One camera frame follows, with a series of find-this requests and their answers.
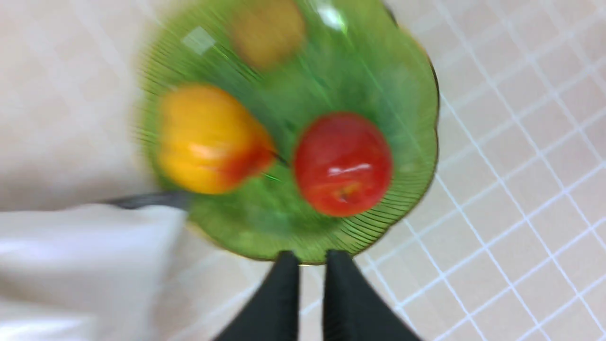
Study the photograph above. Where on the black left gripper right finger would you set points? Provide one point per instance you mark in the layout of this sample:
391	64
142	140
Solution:
353	310

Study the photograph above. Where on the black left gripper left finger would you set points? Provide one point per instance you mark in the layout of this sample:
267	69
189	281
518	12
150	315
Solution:
272	313

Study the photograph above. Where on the red apple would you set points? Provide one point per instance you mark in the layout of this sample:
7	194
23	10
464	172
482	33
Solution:
343	164

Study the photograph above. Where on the white cloth tote bag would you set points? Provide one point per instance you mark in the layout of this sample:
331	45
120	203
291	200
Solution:
87	273

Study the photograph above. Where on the brown kiwi fruit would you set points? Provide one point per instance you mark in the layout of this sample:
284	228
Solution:
265	33

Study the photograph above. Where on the yellow orange pear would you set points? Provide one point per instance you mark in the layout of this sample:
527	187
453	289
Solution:
209	142

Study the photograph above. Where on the green glass plate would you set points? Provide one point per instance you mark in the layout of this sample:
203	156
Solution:
356	58

